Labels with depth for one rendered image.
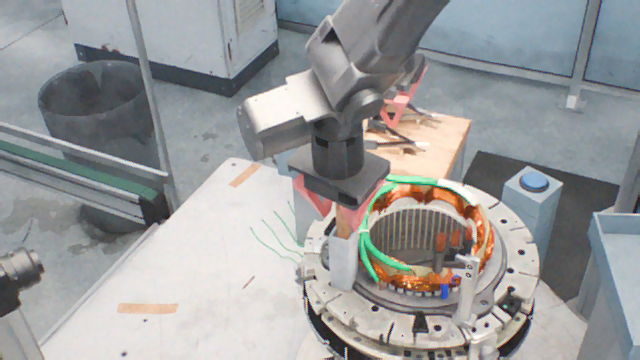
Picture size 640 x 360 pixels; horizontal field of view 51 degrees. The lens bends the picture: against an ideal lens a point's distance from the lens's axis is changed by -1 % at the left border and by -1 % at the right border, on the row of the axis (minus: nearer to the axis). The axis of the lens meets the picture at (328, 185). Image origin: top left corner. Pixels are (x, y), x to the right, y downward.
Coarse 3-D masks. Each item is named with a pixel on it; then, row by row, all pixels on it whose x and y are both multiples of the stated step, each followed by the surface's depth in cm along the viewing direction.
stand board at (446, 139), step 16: (432, 112) 125; (400, 128) 121; (432, 128) 121; (448, 128) 121; (464, 128) 120; (432, 144) 117; (448, 144) 117; (400, 160) 114; (416, 160) 114; (432, 160) 113; (448, 160) 113; (432, 176) 110
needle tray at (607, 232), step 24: (600, 216) 102; (624, 216) 102; (600, 240) 98; (624, 240) 103; (600, 264) 98; (624, 264) 99; (600, 288) 102; (624, 288) 96; (600, 312) 102; (624, 312) 87; (600, 336) 101; (624, 336) 87
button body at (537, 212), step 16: (544, 176) 114; (512, 192) 113; (528, 192) 111; (544, 192) 111; (560, 192) 114; (512, 208) 114; (528, 208) 112; (544, 208) 112; (528, 224) 113; (544, 224) 115; (544, 240) 119; (544, 256) 124
